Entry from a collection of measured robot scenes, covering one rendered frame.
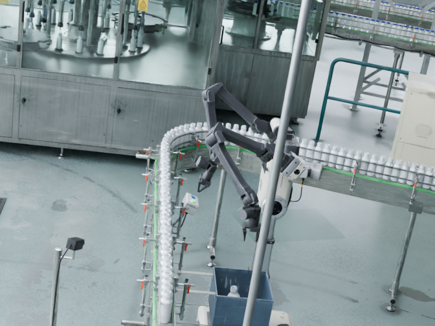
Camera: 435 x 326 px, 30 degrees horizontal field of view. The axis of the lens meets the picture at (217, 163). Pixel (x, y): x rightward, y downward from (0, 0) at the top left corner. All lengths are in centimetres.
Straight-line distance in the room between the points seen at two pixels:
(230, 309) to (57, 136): 410
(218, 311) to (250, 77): 579
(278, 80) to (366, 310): 423
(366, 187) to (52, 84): 329
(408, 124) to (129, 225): 308
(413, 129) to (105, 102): 310
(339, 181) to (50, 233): 239
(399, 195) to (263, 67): 405
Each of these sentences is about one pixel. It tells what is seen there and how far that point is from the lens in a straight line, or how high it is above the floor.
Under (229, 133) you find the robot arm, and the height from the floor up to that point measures 171.
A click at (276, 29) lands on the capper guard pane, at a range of 981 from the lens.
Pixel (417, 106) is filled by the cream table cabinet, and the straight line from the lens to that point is 838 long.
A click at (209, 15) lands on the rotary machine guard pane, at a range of 776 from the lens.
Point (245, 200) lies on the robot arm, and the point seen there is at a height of 144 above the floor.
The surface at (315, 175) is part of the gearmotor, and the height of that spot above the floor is 97.
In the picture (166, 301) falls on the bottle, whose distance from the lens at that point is 394.
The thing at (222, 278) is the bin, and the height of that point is 88.
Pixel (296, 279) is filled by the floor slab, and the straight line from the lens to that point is 665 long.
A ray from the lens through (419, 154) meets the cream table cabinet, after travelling 854.
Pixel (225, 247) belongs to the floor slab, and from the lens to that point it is 692.
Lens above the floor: 321
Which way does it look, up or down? 22 degrees down
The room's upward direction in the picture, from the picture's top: 9 degrees clockwise
